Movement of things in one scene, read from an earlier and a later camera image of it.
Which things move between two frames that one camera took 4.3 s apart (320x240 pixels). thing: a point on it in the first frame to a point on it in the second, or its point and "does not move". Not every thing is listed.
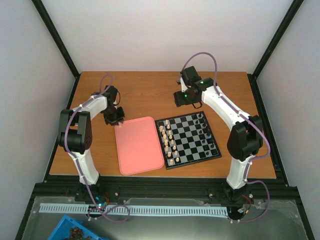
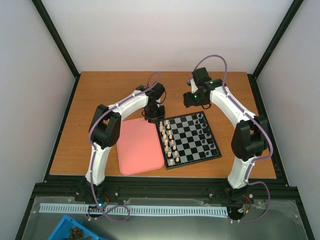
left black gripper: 115,122 to 161,115
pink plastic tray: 138,147 does not move
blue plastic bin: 69,229 does not move
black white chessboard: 186,139 does not move
